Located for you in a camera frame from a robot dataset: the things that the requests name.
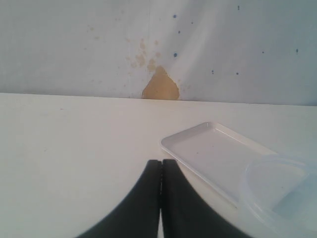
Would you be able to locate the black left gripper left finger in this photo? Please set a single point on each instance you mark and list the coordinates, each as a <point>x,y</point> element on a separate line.
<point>137,215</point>

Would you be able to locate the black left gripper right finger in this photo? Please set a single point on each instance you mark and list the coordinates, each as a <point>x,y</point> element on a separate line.
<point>185,214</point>

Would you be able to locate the white rectangular tray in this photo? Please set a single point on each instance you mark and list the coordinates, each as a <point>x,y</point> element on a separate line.
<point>216,154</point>

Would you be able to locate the translucent plastic container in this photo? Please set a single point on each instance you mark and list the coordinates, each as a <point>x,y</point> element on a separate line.
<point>278,199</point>

